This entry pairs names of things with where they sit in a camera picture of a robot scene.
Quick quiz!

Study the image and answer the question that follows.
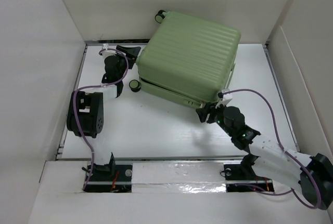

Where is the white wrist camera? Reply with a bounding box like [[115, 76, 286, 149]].
[[215, 89, 233, 109], [99, 44, 115, 57]]

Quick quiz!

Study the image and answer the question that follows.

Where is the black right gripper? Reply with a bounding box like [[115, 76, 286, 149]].
[[196, 100, 234, 137]]

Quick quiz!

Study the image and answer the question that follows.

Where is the green suitcase with blue lining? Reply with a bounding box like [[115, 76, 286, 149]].
[[136, 10, 241, 109]]

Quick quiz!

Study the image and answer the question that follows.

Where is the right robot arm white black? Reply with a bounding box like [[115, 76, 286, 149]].
[[196, 103, 332, 210]]

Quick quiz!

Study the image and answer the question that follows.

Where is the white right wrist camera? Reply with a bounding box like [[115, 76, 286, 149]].
[[215, 89, 233, 109]]

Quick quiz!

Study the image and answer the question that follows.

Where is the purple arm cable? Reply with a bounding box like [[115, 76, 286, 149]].
[[221, 89, 321, 209], [72, 49, 130, 190]]

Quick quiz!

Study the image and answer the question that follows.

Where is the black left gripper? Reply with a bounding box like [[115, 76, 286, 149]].
[[114, 47, 140, 81]]

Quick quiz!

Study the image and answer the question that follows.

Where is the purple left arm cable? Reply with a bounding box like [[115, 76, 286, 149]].
[[72, 49, 130, 190]]

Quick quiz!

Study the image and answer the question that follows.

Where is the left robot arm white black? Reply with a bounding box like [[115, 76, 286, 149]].
[[66, 45, 141, 181]]

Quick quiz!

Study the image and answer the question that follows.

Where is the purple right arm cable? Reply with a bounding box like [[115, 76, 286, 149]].
[[221, 89, 321, 209]]

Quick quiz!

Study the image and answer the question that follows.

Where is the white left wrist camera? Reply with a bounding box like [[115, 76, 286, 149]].
[[99, 44, 115, 57]]

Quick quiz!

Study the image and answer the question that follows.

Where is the metal base rail with foil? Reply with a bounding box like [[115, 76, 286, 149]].
[[82, 159, 274, 193]]

